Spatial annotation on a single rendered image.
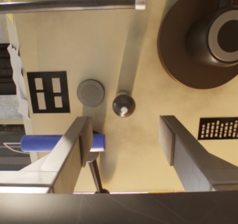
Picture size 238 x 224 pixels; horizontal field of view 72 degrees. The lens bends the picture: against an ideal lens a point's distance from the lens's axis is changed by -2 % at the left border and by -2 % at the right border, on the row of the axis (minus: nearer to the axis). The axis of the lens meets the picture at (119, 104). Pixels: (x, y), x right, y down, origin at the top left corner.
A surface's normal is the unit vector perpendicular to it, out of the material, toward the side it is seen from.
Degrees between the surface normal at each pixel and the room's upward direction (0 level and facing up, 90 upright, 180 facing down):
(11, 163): 90
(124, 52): 90
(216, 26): 90
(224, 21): 90
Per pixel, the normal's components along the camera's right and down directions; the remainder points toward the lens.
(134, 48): 0.00, 0.27
